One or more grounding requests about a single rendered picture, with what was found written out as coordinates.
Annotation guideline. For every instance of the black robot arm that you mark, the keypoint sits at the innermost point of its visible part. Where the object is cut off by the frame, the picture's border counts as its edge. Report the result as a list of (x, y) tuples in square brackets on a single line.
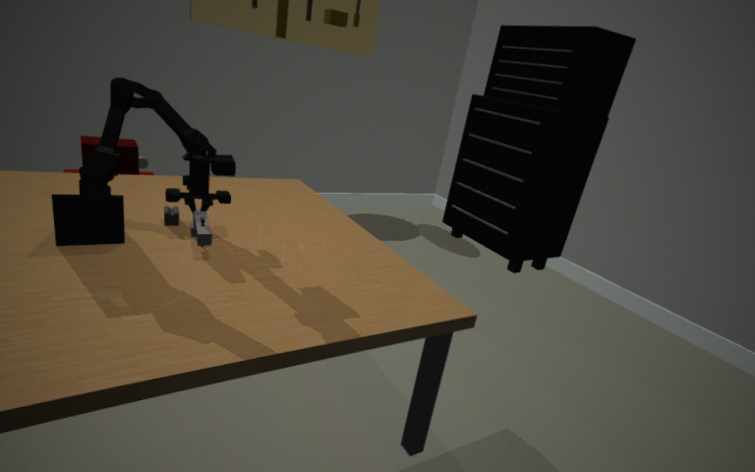
[(104, 162)]

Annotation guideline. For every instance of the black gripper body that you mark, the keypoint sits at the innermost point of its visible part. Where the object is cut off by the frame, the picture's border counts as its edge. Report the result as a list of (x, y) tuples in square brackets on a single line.
[(198, 191)]

